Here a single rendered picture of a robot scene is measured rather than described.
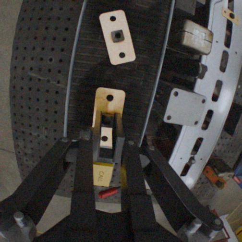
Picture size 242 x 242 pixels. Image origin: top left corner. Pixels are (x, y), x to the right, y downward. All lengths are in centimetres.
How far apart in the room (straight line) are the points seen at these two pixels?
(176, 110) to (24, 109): 72
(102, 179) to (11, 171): 211
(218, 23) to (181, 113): 33
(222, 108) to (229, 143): 64
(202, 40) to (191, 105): 16
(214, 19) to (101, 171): 52
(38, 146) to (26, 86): 34
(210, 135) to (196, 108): 23
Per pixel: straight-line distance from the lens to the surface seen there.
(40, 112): 82
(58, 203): 251
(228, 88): 57
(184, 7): 36
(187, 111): 35
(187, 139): 53
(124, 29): 24
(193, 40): 38
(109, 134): 22
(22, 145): 98
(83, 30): 25
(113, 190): 43
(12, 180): 254
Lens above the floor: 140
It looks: 67 degrees down
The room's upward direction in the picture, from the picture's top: 169 degrees clockwise
